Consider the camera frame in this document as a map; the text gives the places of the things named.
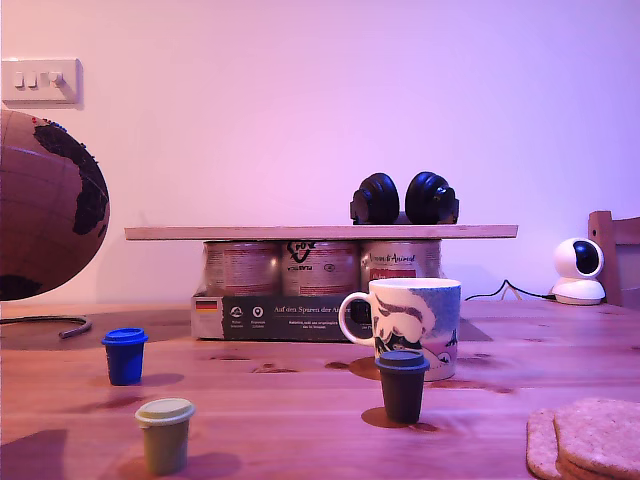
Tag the grey metal globe stand tube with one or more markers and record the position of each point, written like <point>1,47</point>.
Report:
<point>75,328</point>

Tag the wooden board shelf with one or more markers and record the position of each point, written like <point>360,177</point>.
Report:
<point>320,232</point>

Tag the black headphones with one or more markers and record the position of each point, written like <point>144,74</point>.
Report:
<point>380,200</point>

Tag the brown cork globe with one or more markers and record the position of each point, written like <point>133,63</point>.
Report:
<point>40,200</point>

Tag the metal can script brand label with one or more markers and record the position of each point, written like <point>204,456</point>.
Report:
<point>400,260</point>

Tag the blue coffee capsule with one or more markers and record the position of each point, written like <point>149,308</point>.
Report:
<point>124,362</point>

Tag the pale yellow coffee capsule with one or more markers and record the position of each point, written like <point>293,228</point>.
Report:
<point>165,440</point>

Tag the white round security camera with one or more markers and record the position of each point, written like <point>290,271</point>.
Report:
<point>575,287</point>

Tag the white illustrated ceramic mug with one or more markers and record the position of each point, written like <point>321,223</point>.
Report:
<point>420,320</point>

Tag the dark grey coffee capsule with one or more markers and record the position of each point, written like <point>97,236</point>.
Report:
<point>401,395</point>

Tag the dark cardboard can tray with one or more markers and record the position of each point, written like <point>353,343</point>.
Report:
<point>295,320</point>

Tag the white wall light switch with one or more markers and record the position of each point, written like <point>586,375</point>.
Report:
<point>42,82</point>

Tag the metal can black logo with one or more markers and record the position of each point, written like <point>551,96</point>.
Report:
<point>320,275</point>

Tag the wooden chair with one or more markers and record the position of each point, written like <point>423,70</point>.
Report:
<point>622,260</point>

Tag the metal can red text label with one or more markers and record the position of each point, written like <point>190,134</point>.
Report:
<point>242,270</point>

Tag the round cork coaster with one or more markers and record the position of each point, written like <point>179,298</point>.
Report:
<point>577,470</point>
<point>600,430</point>
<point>540,445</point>

